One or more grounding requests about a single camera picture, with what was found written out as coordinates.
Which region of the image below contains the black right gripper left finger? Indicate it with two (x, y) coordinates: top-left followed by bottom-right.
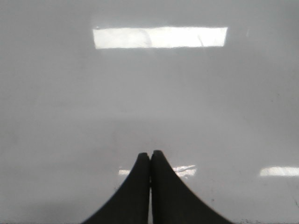
(83, 153), (150, 224)

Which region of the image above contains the white whiteboard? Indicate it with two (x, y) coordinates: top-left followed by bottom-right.
(0, 0), (299, 224)

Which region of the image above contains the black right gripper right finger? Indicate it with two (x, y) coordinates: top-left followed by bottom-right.
(150, 150), (231, 224)

